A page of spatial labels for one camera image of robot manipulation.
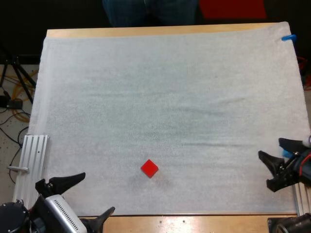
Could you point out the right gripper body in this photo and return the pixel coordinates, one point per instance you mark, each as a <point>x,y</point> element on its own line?
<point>289,173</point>

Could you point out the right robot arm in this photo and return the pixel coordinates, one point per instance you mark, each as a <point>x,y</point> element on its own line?
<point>291,224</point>

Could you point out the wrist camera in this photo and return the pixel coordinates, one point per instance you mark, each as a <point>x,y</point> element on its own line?
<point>307,141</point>
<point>64,213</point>

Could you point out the ribbed aluminium rail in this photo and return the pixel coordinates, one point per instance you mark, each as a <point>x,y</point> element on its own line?
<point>32,167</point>
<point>302,199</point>

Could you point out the blue clip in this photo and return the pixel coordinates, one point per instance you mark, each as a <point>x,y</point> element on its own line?
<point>286,153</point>
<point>289,37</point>

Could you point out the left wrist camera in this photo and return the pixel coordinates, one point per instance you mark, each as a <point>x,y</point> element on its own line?
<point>64,213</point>

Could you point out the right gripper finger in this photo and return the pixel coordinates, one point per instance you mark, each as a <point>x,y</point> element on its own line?
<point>291,144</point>
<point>271,161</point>

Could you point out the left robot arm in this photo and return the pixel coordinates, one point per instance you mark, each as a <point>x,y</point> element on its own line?
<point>12,218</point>

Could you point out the red cube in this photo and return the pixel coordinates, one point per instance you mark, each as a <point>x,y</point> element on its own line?
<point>149,168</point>

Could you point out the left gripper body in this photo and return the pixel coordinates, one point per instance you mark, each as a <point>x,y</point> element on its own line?
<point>43,188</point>

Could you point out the person's legs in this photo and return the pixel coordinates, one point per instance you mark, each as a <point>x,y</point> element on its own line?
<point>150,12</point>

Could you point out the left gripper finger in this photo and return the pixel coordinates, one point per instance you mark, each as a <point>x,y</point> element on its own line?
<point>103,218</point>
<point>65,182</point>

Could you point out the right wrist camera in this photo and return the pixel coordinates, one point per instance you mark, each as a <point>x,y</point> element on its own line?
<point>307,141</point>

